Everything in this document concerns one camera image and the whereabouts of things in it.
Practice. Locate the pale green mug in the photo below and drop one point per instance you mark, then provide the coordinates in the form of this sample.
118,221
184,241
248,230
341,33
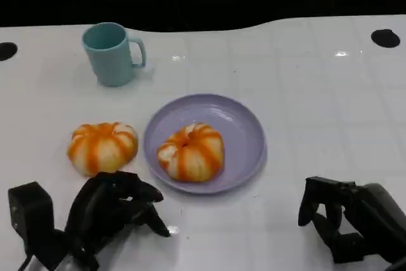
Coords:
109,58

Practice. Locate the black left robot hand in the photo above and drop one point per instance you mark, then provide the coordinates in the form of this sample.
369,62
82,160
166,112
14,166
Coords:
101,209

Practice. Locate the lilac plate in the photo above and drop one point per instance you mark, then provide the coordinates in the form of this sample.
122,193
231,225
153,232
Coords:
244,137

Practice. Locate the orange white toy bread roll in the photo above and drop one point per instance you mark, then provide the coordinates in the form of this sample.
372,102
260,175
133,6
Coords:
101,148
193,153

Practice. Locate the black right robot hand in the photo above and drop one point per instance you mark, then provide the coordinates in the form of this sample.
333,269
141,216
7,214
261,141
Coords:
374,220

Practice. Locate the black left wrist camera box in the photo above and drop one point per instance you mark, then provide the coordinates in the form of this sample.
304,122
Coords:
30,210

